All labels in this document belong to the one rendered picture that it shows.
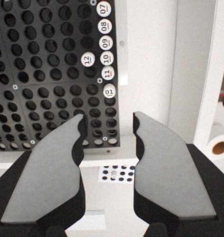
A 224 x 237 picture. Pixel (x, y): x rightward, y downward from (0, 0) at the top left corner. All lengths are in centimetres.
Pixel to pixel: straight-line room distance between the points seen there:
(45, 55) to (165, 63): 16
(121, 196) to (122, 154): 29
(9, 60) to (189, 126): 21
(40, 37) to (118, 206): 49
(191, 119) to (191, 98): 2
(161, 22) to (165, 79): 8
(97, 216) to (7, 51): 50
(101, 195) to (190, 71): 41
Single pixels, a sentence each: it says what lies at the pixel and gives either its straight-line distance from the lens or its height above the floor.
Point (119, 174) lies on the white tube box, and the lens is 42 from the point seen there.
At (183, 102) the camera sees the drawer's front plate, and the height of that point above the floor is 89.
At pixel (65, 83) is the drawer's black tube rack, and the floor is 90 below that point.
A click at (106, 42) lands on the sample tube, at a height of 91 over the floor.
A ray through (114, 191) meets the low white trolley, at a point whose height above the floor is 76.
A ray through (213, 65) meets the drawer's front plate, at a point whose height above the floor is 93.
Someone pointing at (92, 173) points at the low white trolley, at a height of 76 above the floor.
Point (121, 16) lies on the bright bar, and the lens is 23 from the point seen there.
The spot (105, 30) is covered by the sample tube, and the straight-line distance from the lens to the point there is 17.
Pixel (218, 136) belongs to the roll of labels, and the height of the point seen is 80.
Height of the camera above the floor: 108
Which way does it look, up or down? 61 degrees down
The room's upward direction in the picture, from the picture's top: 177 degrees clockwise
